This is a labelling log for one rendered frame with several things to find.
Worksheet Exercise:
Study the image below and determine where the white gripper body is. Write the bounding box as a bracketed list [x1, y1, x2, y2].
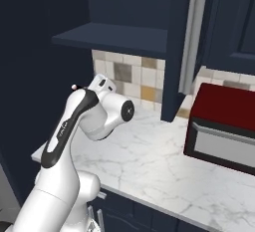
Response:
[88, 73, 107, 92]

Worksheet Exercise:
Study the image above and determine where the navy tall cabinet panel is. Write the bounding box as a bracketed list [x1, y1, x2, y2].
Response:
[0, 0, 95, 207]

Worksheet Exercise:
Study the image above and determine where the navy open cabinet door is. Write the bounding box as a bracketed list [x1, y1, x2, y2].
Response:
[160, 0, 194, 123]

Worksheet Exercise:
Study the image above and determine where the navy base cabinet front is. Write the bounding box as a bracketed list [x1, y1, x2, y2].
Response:
[87, 187, 213, 232]

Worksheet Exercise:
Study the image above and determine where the navy closed cabinet door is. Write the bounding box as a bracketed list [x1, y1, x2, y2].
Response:
[194, 0, 255, 77]

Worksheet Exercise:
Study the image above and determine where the red and black toaster oven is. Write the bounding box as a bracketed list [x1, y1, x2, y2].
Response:
[183, 82, 255, 177]

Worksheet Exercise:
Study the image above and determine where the navy open wall cabinet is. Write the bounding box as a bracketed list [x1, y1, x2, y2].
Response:
[51, 0, 173, 60]

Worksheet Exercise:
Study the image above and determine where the silver drawer handle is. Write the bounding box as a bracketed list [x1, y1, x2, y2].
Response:
[96, 190, 108, 200]

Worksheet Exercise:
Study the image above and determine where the silver cabinet door handle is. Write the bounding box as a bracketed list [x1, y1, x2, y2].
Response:
[96, 208, 106, 232]
[87, 205, 95, 232]

